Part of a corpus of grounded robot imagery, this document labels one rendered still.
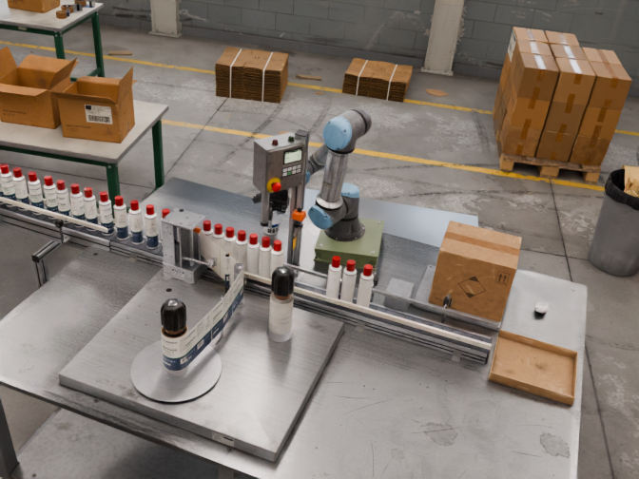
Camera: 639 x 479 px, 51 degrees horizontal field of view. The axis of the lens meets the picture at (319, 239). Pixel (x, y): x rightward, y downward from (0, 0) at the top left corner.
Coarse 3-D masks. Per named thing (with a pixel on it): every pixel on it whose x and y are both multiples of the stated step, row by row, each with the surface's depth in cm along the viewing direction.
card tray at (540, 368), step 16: (512, 336) 266; (496, 352) 261; (512, 352) 261; (528, 352) 262; (544, 352) 263; (560, 352) 262; (576, 352) 259; (496, 368) 253; (512, 368) 254; (528, 368) 255; (544, 368) 255; (560, 368) 256; (576, 368) 252; (512, 384) 246; (528, 384) 243; (544, 384) 248; (560, 384) 249; (560, 400) 242
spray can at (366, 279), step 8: (368, 264) 259; (368, 272) 257; (360, 280) 260; (368, 280) 258; (360, 288) 262; (368, 288) 261; (360, 296) 263; (368, 296) 263; (360, 304) 265; (368, 304) 266
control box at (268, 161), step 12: (264, 144) 249; (288, 144) 251; (300, 144) 253; (264, 156) 248; (276, 156) 249; (264, 168) 250; (276, 168) 252; (264, 180) 253; (276, 180) 255; (288, 180) 259; (300, 180) 262; (264, 192) 256
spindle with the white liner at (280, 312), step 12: (276, 276) 234; (288, 276) 234; (276, 288) 236; (288, 288) 237; (276, 300) 240; (288, 300) 240; (276, 312) 242; (288, 312) 242; (276, 324) 245; (288, 324) 246; (276, 336) 248; (288, 336) 250
